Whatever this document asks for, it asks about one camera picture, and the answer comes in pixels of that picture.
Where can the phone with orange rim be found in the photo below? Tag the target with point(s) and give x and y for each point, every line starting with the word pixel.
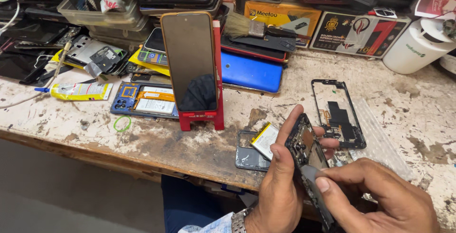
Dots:
pixel 189 60

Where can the grey plastic pry pick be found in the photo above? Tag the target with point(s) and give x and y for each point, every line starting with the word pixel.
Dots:
pixel 310 174

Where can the white cylindrical container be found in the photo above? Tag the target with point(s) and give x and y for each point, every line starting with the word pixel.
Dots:
pixel 413 49

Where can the blue phone back cover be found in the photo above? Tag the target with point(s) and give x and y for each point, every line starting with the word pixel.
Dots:
pixel 251 72

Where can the black and red cardboard box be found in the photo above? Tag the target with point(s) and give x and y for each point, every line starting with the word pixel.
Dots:
pixel 359 35

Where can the white and yellow phone battery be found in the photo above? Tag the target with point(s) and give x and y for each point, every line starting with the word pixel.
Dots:
pixel 265 139

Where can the black phone body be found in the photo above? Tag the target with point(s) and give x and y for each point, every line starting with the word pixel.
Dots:
pixel 308 147

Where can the heap of dark phone parts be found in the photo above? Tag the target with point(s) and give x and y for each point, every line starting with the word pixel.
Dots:
pixel 32 33

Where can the yellow glue tube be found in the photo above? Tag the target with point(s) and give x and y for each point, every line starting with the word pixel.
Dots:
pixel 80 91

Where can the grey phone back cover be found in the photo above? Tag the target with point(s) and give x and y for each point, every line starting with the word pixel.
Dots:
pixel 247 160

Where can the person's right hand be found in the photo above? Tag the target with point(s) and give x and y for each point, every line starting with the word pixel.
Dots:
pixel 388 204

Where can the silver metal wristwatch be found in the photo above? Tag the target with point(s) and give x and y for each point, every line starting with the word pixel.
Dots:
pixel 239 221

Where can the black phone middle frame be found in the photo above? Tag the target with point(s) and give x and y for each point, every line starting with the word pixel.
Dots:
pixel 341 121

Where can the small phone with dark screen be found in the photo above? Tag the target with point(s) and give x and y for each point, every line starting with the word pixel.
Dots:
pixel 156 40

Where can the person's blue trousers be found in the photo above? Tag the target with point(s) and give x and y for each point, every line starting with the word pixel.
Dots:
pixel 192 204

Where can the clear plastic bag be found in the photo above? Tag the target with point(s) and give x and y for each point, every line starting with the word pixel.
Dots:
pixel 383 144

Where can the person's left hand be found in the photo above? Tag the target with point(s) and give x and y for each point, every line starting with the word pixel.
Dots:
pixel 278 197

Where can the red phone stand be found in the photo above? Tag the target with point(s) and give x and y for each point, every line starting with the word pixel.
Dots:
pixel 218 94

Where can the yellow sheet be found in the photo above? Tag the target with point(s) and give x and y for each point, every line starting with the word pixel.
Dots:
pixel 151 67

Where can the opened blue phone with battery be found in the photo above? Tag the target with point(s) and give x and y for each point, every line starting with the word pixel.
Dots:
pixel 149 101

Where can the black flat phone panel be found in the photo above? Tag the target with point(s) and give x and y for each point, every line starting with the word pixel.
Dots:
pixel 274 42

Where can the silver phone frame with parts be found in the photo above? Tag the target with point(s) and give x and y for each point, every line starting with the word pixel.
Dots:
pixel 92 53

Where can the yellow cardboard box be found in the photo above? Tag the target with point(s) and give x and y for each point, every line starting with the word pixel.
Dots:
pixel 278 14

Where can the green rubber band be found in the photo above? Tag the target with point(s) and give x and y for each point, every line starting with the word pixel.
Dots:
pixel 115 124

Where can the dark phone with red edge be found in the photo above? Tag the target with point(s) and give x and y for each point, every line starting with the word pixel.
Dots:
pixel 249 51

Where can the clear plastic trays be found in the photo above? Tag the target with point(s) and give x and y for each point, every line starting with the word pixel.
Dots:
pixel 107 21

